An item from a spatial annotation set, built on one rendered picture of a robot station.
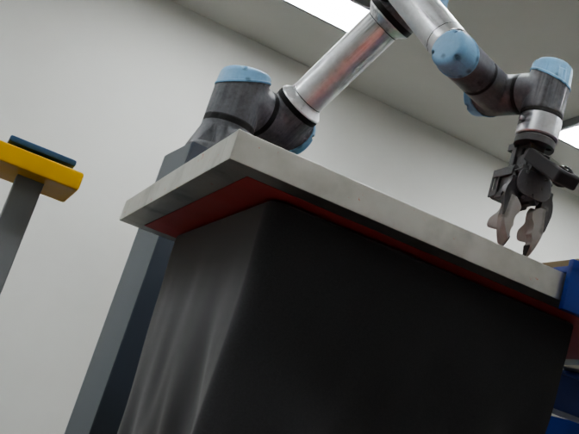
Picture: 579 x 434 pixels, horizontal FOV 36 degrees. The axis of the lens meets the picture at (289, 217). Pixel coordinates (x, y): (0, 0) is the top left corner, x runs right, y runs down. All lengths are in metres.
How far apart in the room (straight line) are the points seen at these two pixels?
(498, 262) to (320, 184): 0.26
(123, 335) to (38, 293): 3.33
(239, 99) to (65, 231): 3.28
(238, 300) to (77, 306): 4.04
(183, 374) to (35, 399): 3.89
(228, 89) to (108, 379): 0.66
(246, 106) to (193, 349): 0.85
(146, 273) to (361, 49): 0.68
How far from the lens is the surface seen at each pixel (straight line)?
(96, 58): 5.37
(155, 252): 1.79
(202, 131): 1.93
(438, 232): 1.13
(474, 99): 1.68
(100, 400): 1.77
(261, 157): 1.03
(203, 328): 1.20
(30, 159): 1.33
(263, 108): 1.98
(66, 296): 5.11
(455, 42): 1.60
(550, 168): 1.54
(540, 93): 1.64
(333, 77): 2.01
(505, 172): 1.61
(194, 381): 1.19
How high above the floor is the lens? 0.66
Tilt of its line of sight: 14 degrees up
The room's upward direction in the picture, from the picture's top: 18 degrees clockwise
